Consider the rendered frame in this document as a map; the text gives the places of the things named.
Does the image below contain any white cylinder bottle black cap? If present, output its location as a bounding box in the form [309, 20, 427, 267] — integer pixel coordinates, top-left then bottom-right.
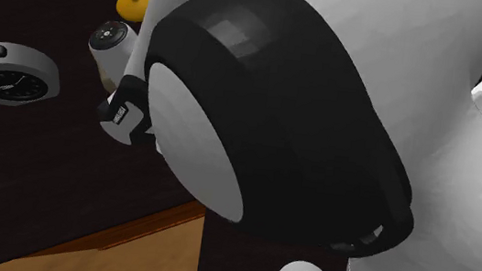
[82, 17, 140, 96]

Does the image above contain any dark brown wooden table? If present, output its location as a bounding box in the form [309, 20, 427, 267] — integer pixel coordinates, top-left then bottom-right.
[0, 0, 230, 271]

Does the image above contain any yellow round fruit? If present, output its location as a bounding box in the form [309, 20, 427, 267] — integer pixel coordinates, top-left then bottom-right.
[114, 0, 152, 26]

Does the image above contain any grey round clock black face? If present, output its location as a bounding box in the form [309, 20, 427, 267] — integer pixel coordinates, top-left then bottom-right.
[0, 41, 65, 112]

